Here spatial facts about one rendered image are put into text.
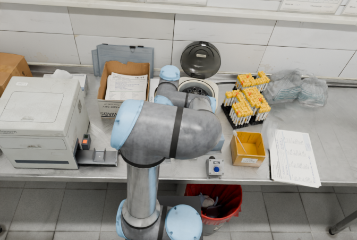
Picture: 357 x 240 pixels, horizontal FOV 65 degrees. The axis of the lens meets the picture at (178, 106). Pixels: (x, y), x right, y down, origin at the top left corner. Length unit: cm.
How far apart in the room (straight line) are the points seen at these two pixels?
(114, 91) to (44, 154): 49
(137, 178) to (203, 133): 22
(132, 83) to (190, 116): 100
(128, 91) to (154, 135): 96
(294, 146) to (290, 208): 95
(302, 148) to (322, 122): 26
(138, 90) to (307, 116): 95
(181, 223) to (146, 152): 36
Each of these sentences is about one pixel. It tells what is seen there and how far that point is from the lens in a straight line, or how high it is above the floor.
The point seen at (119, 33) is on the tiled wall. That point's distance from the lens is 155.
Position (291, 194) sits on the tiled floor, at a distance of 248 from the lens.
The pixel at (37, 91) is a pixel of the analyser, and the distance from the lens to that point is 127.
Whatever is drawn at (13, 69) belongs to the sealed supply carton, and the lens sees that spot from 160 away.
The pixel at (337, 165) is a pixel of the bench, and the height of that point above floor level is 87.
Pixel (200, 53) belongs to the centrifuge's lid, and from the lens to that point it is 156.
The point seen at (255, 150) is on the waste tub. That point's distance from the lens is 146.
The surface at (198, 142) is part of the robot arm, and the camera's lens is 59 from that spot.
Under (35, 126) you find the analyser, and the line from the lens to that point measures 115.
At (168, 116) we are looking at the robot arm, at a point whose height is 158.
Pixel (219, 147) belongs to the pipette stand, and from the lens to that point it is 137.
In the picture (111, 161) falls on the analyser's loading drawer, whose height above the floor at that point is 91.
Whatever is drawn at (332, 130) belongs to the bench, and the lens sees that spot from 174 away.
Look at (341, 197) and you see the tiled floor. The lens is 267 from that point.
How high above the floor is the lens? 204
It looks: 49 degrees down
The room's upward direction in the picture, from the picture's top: 7 degrees clockwise
